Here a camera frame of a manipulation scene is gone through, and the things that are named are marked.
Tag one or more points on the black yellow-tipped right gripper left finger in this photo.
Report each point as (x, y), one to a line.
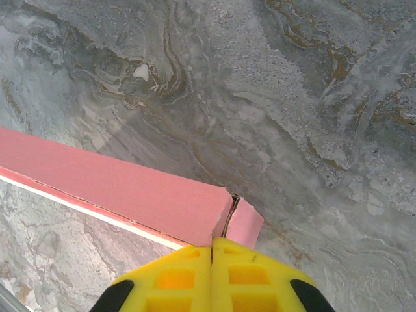
(175, 279)

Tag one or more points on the black yellow-tipped right gripper right finger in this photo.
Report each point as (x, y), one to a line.
(250, 279)

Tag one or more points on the pink paper box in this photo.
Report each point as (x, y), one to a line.
(130, 188)

